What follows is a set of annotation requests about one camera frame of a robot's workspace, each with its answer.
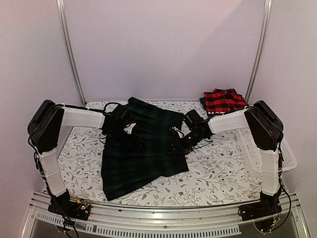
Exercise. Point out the dark green plaid garment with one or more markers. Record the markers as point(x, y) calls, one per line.
point(126, 169)

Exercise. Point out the red black plaid shirt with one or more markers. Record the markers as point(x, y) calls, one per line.
point(224, 101)

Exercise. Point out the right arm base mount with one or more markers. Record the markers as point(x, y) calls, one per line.
point(268, 209)

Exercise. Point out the folded navy blue shirt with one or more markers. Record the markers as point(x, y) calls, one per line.
point(203, 103)

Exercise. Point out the floral patterned table cloth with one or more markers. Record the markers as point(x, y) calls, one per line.
point(217, 173)

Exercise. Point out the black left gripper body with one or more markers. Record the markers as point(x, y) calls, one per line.
point(131, 144)

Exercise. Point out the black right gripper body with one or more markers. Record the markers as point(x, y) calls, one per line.
point(186, 147)

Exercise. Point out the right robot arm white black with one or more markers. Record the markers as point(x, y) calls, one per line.
point(265, 127)

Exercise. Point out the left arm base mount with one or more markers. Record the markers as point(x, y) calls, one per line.
point(63, 205)

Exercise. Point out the aluminium front rail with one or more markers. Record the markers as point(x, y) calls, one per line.
point(109, 220)

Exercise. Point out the white plastic laundry basket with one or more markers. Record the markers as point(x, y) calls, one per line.
point(253, 156)

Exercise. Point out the right aluminium frame post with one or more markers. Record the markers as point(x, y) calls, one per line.
point(260, 48)

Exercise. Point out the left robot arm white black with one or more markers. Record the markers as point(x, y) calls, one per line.
point(44, 129)

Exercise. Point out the aluminium frame post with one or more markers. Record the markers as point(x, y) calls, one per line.
point(260, 48)
point(69, 51)

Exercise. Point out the left aluminium frame post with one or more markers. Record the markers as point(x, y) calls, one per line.
point(69, 51)

